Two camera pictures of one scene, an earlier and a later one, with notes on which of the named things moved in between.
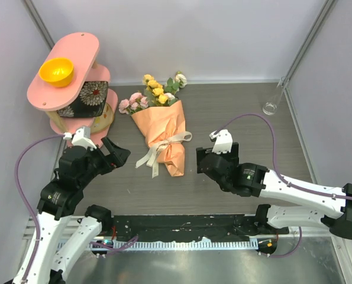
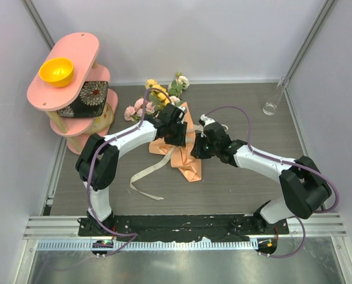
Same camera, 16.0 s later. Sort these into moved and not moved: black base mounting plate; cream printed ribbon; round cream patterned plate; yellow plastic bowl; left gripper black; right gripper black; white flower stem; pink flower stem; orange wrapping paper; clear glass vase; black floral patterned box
Moved: orange wrapping paper; white flower stem; pink flower stem; right gripper black; cream printed ribbon; left gripper black
Not moved: black base mounting plate; clear glass vase; black floral patterned box; round cream patterned plate; yellow plastic bowl
